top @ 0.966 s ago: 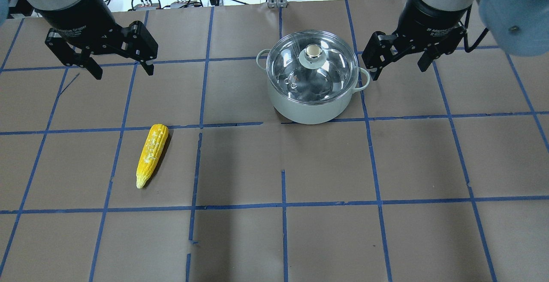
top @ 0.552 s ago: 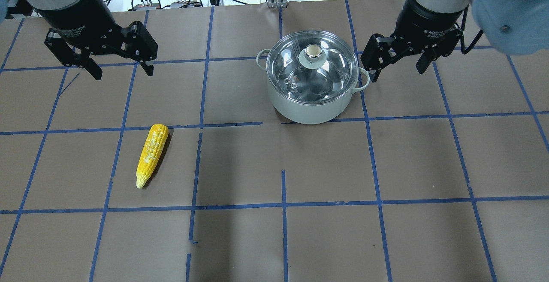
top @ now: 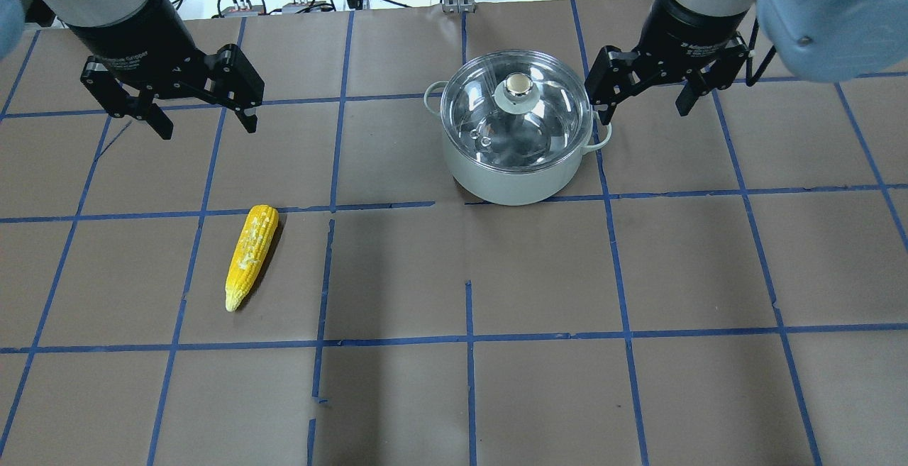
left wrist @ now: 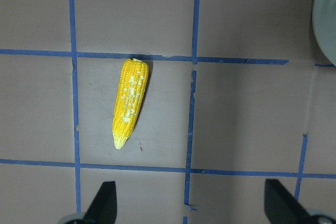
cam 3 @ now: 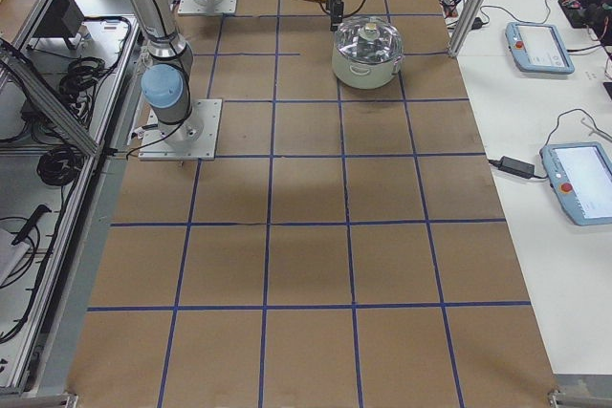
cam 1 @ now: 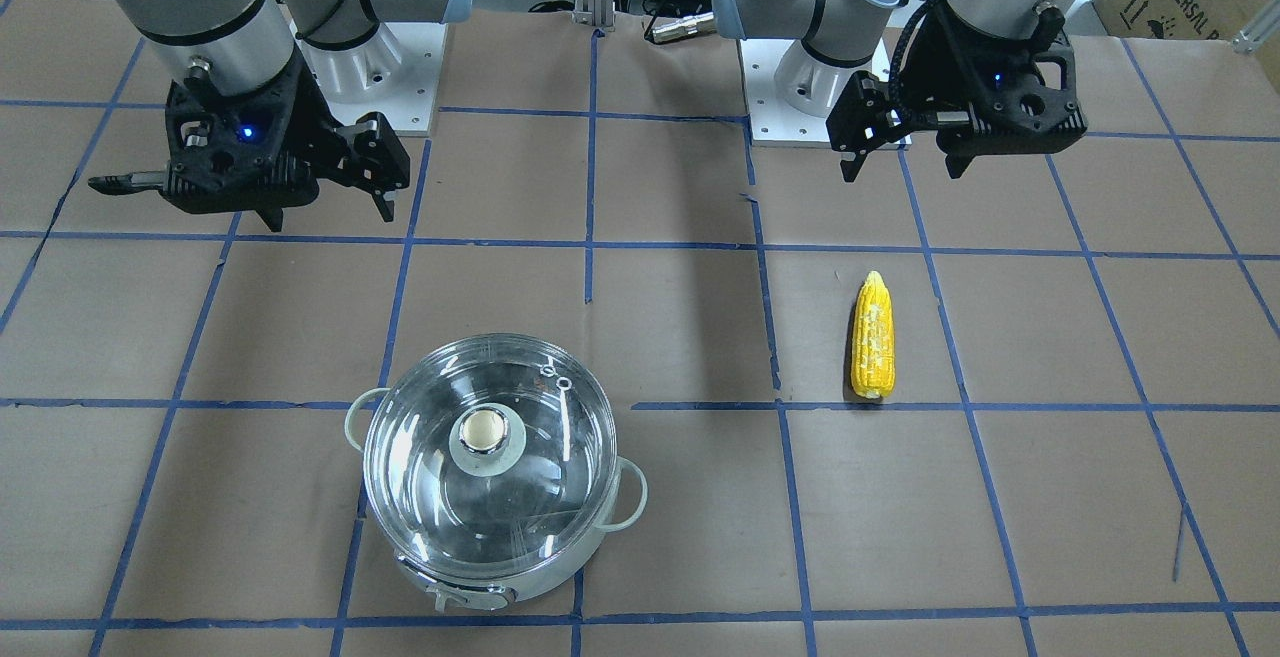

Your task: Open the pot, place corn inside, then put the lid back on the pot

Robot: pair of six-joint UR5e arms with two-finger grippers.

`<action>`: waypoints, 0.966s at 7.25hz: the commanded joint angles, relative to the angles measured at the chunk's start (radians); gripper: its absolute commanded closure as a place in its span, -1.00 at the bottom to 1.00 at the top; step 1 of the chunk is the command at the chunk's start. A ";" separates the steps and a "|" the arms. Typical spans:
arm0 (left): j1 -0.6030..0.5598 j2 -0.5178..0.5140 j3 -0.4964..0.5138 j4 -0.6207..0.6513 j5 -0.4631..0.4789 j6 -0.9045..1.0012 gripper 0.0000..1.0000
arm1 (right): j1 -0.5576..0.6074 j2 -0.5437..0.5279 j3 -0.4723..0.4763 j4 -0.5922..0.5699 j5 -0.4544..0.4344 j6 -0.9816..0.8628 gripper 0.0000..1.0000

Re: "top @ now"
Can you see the white cooking pot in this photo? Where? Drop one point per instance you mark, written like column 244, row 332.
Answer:
column 514, row 189

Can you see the glass pot lid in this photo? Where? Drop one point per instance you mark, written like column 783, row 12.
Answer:
column 515, row 111

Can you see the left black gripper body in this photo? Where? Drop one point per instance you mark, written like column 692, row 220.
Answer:
column 131, row 32

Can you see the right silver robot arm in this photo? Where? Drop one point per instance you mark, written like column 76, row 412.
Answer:
column 817, row 40

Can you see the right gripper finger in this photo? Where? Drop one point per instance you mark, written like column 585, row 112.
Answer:
column 614, row 77
column 719, row 75

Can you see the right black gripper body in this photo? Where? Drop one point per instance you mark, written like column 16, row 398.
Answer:
column 691, row 28

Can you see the yellow corn cob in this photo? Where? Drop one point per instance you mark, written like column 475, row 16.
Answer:
column 251, row 250

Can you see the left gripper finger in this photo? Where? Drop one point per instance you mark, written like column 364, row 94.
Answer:
column 118, row 103
column 226, row 78

